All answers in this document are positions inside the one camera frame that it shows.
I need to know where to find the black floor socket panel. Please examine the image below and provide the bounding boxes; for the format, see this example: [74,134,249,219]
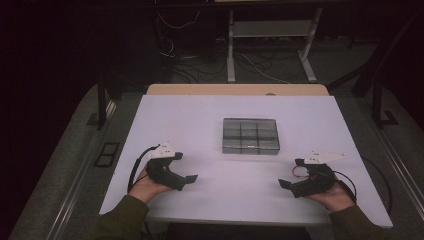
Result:
[93,142,121,168]

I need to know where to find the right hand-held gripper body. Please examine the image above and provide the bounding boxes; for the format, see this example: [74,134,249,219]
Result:
[292,148,347,199]

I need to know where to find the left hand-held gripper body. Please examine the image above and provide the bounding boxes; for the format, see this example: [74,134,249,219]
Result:
[145,140,183,192]

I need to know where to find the black metal stand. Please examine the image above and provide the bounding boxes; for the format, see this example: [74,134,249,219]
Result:
[87,74,116,131]
[370,75,400,130]

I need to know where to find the person's left hand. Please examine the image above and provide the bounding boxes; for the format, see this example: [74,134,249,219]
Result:
[128,165,173,204]

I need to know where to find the white floor cable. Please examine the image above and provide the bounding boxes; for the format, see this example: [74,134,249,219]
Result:
[238,51,291,84]

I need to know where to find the hand-held gripper black cable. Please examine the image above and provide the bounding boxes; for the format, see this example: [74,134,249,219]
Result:
[127,144,161,194]
[333,170,358,205]

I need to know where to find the wooden table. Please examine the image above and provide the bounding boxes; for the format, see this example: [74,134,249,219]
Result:
[146,83,330,97]

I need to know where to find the white hanging cable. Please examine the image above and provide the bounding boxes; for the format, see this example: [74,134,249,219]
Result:
[156,9,201,30]

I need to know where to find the person's right hand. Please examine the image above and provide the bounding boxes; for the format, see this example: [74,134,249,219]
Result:
[304,179,356,213]

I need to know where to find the right hand-held gripper black cable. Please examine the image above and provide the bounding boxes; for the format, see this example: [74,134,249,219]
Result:
[333,170,358,205]

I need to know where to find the white metal desk frame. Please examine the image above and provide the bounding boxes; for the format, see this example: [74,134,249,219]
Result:
[226,7,324,84]

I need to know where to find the metal floor rail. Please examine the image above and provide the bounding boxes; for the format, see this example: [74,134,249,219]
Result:
[366,123,424,212]
[45,99,118,240]

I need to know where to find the clear plastic compartment box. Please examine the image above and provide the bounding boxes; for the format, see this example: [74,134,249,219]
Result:
[222,117,281,156]

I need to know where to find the bundle of black floor cables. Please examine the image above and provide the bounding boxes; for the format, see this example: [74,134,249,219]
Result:
[159,36,232,84]

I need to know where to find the thin black floor cable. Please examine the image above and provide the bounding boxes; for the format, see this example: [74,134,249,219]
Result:
[361,155,394,215]

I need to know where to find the left hand-held gripper black cable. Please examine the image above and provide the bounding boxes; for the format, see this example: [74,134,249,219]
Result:
[127,144,161,194]

